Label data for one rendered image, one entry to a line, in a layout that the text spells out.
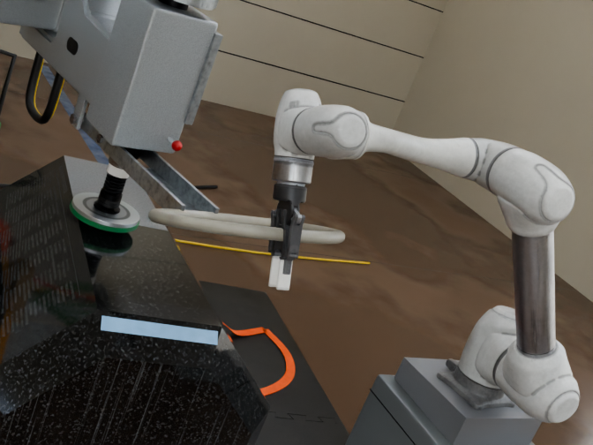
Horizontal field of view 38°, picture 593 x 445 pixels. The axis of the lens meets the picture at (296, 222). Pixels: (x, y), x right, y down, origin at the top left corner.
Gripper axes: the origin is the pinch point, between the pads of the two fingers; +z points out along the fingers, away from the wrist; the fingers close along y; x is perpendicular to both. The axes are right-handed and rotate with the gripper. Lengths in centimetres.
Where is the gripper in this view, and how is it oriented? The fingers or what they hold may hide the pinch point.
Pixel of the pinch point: (280, 273)
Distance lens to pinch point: 196.6
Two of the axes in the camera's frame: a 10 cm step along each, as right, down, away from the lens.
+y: -4.3, -0.9, 9.0
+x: -8.9, -0.9, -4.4
